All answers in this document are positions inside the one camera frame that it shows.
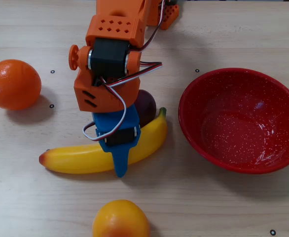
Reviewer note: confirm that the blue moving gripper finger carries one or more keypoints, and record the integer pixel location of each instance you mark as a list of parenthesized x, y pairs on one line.
[(121, 160)]

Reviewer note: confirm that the yellow toy banana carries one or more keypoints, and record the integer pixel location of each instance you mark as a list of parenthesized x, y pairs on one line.
[(73, 160)]

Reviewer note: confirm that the orange robot base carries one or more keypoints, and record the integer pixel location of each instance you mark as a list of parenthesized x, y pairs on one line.
[(170, 16)]

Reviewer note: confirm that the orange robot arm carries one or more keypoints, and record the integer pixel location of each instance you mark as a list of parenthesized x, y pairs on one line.
[(115, 24)]

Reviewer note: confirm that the red speckled enamel bowl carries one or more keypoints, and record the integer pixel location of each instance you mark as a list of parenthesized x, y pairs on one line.
[(233, 138)]

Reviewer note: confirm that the dark purple plum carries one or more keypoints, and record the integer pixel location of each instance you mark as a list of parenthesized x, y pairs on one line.
[(147, 108)]

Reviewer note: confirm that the yellow-orange round fruit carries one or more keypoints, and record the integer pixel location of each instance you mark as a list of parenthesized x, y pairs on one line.
[(121, 219)]

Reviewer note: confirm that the orange fruit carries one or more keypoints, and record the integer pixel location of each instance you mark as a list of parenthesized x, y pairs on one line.
[(13, 85)]

